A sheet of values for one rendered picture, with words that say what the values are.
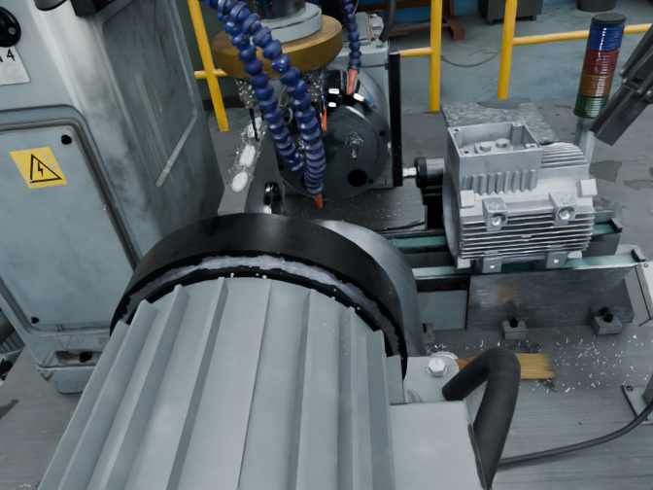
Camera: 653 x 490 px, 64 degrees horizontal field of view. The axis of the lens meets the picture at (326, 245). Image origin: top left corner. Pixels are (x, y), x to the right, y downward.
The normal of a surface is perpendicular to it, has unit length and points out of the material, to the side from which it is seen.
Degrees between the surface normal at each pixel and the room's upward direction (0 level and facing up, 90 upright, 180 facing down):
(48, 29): 90
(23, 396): 0
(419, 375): 0
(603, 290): 90
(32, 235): 90
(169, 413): 4
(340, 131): 90
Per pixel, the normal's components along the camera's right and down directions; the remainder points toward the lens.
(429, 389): -0.11, -0.79
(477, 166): 0.00, 0.61
